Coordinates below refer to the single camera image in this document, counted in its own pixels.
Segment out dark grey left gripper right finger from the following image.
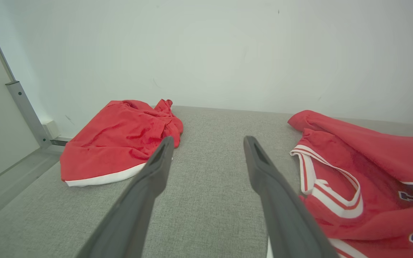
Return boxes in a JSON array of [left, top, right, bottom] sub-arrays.
[[243, 135, 339, 258]]

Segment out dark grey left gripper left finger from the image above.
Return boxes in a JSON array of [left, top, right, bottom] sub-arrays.
[[76, 136, 175, 258]]

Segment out red jersey with white trim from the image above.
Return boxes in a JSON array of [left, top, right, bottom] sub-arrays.
[[266, 110, 413, 258]]

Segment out grey fabric sofa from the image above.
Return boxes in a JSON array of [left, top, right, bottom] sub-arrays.
[[0, 105, 413, 258]]

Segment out red shorts with white stripe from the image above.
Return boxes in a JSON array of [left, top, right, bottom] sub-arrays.
[[60, 99, 184, 187]]

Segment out small white wall box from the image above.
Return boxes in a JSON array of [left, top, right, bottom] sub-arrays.
[[42, 120, 61, 141]]

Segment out grey metal frame post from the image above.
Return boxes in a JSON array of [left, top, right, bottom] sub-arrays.
[[0, 2, 53, 149]]

